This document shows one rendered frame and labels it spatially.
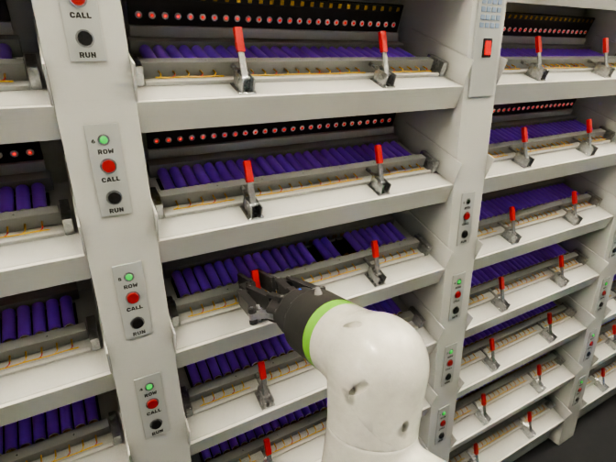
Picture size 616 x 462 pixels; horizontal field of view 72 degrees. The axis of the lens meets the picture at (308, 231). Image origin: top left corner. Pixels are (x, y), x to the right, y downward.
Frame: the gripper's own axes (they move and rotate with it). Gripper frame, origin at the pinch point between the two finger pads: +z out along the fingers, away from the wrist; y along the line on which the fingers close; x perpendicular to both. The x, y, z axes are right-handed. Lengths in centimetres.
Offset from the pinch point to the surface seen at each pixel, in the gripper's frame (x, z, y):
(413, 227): 0.5, 8.0, 44.5
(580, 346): -54, 6, 115
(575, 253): -21, 8, 112
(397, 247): -2.0, 3.9, 35.8
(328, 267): -2.2, 4.1, 17.6
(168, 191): 18.2, 2.0, -12.0
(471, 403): -62, 14, 71
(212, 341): -7.7, -1.3, -9.6
